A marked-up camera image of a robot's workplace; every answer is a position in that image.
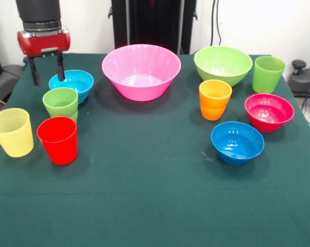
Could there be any tall green cup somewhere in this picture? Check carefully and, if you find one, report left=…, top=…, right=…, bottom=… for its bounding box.
left=252, top=56, right=286, bottom=94

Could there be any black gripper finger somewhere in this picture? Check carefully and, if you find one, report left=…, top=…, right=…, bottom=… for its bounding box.
left=56, top=52, right=66, bottom=81
left=28, top=56, right=43, bottom=87

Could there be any small cyan bowl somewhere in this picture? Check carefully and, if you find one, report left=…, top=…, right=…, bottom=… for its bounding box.
left=48, top=69, right=95, bottom=104

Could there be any black hanging cable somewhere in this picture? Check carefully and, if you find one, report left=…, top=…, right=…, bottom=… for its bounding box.
left=210, top=0, right=224, bottom=47

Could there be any yellow cup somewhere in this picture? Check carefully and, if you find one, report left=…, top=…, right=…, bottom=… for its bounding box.
left=0, top=108, right=34, bottom=158

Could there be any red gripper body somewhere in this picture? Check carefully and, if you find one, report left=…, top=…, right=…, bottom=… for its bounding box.
left=17, top=26, right=71, bottom=58

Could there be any orange cup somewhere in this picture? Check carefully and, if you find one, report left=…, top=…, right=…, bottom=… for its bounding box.
left=198, top=79, right=233, bottom=121

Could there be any dark green tablecloth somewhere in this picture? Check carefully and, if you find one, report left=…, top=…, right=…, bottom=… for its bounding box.
left=0, top=52, right=310, bottom=247

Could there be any grey chair base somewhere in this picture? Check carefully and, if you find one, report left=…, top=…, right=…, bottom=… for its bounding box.
left=0, top=64, right=26, bottom=109
left=288, top=59, right=310, bottom=115

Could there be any small blue bowl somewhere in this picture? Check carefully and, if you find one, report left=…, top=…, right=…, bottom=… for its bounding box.
left=210, top=121, right=265, bottom=166

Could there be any large green bowl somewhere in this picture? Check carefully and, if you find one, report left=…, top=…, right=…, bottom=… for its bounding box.
left=193, top=45, right=253, bottom=87

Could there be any red cup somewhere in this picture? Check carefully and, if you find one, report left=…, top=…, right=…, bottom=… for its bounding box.
left=36, top=116, right=78, bottom=166

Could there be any small magenta bowl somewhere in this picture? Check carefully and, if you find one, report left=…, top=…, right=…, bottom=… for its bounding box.
left=244, top=93, right=295, bottom=133

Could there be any rounded green cup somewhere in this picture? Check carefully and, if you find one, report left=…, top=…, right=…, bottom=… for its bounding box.
left=42, top=87, right=79, bottom=123

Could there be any large pink bowl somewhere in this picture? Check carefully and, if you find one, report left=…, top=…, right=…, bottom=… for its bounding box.
left=101, top=43, right=182, bottom=102

